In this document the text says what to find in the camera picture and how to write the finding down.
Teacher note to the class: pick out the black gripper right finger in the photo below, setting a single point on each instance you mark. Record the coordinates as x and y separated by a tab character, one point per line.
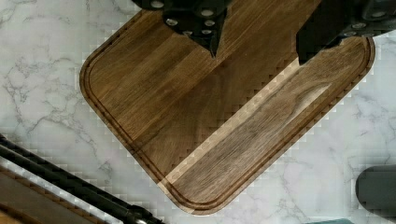
335	20

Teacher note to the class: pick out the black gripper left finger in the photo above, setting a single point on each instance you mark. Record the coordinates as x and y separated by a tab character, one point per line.
200	20

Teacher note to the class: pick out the walnut wooden cutting board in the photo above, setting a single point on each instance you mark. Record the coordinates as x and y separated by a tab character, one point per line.
205	126

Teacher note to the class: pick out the black two-slot toaster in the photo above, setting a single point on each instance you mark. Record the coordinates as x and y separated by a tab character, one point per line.
376	190

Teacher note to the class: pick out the silver toaster oven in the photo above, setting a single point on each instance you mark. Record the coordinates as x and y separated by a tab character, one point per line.
35	191

